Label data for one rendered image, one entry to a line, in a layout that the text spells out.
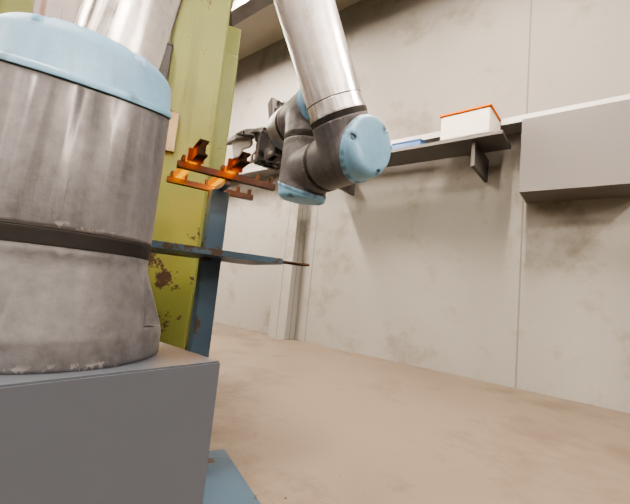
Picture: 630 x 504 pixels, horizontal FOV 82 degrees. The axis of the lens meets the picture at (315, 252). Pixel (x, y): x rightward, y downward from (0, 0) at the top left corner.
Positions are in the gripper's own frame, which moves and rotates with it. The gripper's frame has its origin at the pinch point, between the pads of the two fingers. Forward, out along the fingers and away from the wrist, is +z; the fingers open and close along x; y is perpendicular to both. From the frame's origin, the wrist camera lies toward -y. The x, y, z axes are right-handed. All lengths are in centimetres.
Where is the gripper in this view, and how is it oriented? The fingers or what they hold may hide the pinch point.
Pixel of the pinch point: (254, 149)
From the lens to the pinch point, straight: 101.9
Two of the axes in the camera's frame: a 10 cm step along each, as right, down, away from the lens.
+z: -5.0, 0.4, 8.7
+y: -1.0, 9.9, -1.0
